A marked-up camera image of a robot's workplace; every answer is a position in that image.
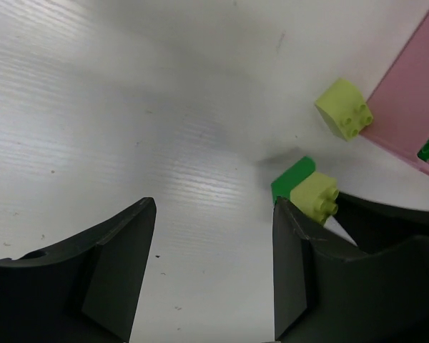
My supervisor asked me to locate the lime green sloped lego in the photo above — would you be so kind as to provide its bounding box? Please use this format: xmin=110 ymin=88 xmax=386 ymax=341
xmin=315 ymin=78 xmax=373 ymax=141

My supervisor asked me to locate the pink plastic container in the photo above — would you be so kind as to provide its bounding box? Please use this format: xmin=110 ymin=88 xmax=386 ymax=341
xmin=363 ymin=11 xmax=429 ymax=176

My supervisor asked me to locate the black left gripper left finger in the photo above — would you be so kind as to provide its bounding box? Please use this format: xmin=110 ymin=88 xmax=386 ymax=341
xmin=0 ymin=197 xmax=156 ymax=342

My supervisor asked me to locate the lime and green lego stack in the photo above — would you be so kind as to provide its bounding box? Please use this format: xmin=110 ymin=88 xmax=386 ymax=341
xmin=271 ymin=156 xmax=340 ymax=225

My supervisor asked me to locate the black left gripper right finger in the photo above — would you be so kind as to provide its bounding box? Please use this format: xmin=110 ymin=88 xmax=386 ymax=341
xmin=272 ymin=193 xmax=429 ymax=342

